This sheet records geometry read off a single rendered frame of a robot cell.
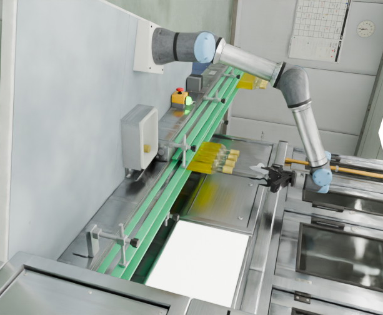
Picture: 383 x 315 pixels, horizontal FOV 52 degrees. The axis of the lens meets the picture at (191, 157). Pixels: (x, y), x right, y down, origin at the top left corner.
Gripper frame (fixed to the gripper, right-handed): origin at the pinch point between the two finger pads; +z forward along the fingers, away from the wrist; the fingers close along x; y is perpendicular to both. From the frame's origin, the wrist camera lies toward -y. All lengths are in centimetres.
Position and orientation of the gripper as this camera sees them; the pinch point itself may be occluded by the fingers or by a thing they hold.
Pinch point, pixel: (250, 174)
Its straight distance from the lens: 186.9
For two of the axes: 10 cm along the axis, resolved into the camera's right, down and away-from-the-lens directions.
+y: 2.9, -4.9, 8.2
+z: -9.6, -1.8, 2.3
